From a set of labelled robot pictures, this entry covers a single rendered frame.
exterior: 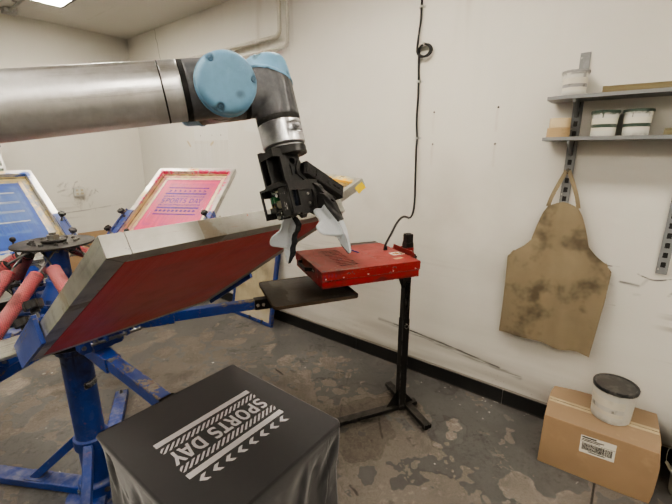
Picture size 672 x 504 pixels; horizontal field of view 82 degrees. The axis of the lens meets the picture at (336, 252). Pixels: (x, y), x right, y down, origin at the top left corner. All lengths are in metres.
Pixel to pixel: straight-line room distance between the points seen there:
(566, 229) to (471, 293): 0.72
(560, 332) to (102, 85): 2.49
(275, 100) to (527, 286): 2.16
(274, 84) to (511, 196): 2.08
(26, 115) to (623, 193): 2.43
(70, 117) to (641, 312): 2.57
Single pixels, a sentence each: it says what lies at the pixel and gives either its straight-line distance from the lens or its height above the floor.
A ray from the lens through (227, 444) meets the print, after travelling 1.14.
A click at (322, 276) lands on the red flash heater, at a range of 1.88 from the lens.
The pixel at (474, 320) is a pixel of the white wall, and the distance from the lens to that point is 2.85.
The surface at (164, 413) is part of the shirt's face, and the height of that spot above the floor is 0.95.
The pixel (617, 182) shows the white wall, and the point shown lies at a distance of 2.52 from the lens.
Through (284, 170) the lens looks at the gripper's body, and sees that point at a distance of 0.65.
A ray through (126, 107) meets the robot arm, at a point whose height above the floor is 1.73.
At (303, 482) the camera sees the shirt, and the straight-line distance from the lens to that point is 1.15.
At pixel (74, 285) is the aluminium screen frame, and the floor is 1.45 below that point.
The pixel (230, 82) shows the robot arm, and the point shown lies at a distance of 0.52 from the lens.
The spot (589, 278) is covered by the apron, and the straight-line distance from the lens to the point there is 2.56.
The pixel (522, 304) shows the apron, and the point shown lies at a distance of 2.64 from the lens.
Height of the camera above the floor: 1.68
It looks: 15 degrees down
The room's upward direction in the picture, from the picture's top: straight up
